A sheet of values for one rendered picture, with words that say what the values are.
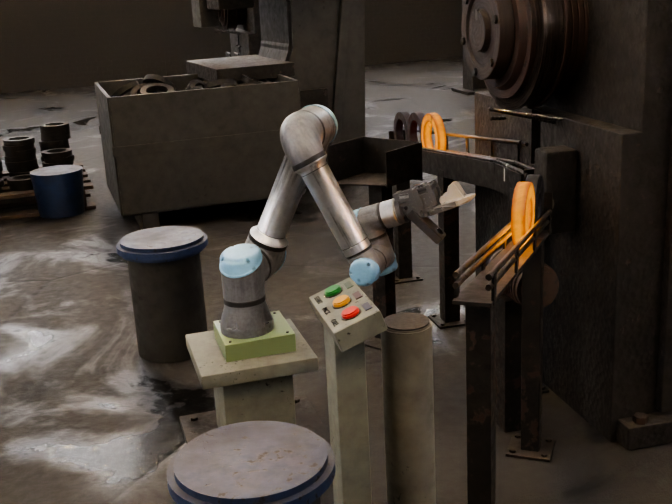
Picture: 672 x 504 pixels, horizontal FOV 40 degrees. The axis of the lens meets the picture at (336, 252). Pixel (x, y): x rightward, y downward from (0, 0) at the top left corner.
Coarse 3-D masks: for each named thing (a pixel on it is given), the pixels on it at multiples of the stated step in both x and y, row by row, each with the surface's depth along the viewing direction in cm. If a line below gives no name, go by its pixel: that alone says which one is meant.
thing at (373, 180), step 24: (336, 144) 325; (360, 144) 335; (384, 144) 330; (408, 144) 323; (336, 168) 327; (360, 168) 337; (384, 168) 332; (408, 168) 315; (384, 192) 320; (384, 288) 330; (384, 312) 333
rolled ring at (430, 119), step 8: (424, 120) 351; (432, 120) 343; (440, 120) 342; (424, 128) 353; (440, 128) 340; (424, 136) 354; (440, 136) 340; (424, 144) 355; (432, 144) 355; (440, 144) 341
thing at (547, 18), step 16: (544, 0) 246; (560, 0) 248; (544, 16) 246; (560, 16) 248; (544, 32) 247; (560, 32) 249; (544, 48) 248; (560, 48) 251; (544, 64) 252; (544, 80) 256; (496, 96) 281; (528, 96) 260; (544, 96) 264
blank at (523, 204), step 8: (520, 184) 219; (528, 184) 219; (520, 192) 217; (528, 192) 217; (512, 200) 216; (520, 200) 215; (528, 200) 218; (512, 208) 216; (520, 208) 215; (528, 208) 225; (512, 216) 216; (520, 216) 215; (528, 216) 225; (512, 224) 216; (520, 224) 215; (528, 224) 224; (512, 232) 217; (520, 232) 216
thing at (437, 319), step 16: (512, 192) 276; (448, 224) 338; (400, 240) 395; (448, 240) 340; (400, 256) 397; (448, 256) 342; (400, 272) 399; (448, 272) 344; (448, 288) 345; (448, 304) 347; (432, 320) 353; (448, 320) 349; (464, 320) 349
